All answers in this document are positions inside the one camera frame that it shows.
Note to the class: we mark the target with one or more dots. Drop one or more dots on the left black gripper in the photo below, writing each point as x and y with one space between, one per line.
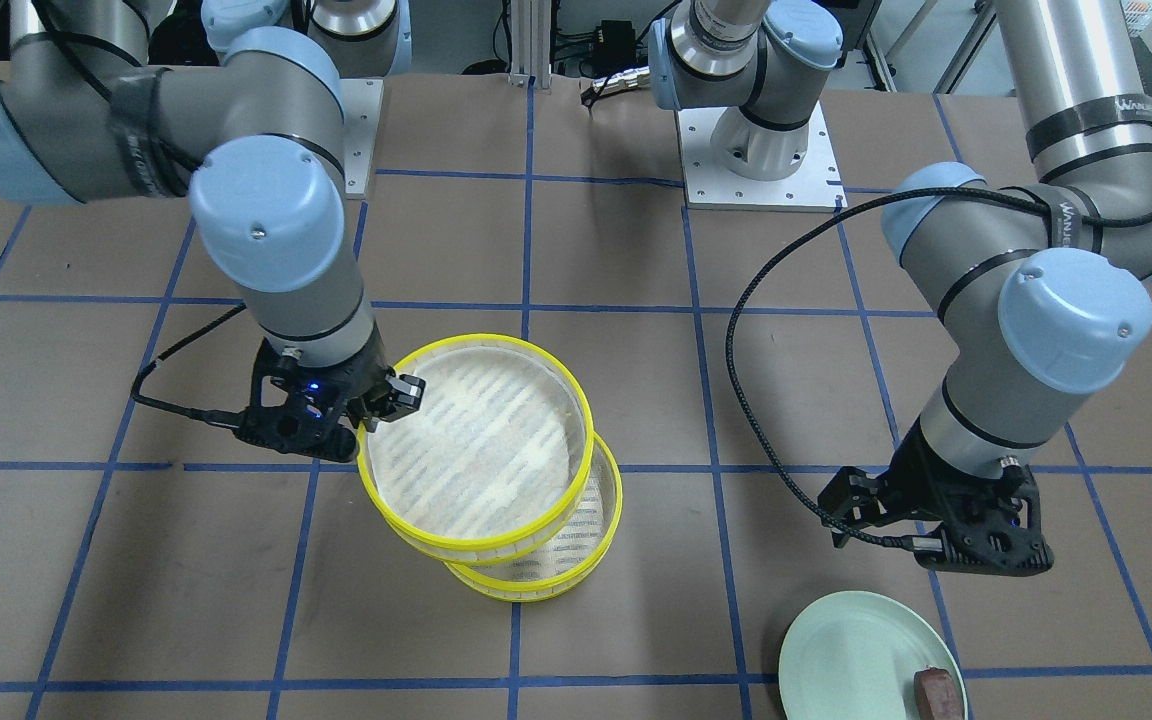
908 482

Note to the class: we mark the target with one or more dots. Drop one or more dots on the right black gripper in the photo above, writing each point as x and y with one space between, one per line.
368 382

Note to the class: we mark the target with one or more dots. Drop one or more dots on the brown steamed bun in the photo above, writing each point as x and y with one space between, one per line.
938 695

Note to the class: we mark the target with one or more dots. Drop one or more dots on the yellow steamer layer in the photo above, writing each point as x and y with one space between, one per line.
567 558
495 461

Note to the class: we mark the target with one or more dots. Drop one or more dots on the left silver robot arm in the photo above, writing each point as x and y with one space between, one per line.
1042 287

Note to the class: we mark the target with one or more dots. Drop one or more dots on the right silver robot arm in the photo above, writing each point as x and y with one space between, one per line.
254 142

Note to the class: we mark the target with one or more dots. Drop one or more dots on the light green plate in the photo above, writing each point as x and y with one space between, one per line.
853 655

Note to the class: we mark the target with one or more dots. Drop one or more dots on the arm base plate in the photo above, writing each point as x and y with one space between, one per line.
363 100
731 164

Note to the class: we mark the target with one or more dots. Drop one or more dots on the aluminium frame post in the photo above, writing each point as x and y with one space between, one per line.
530 26

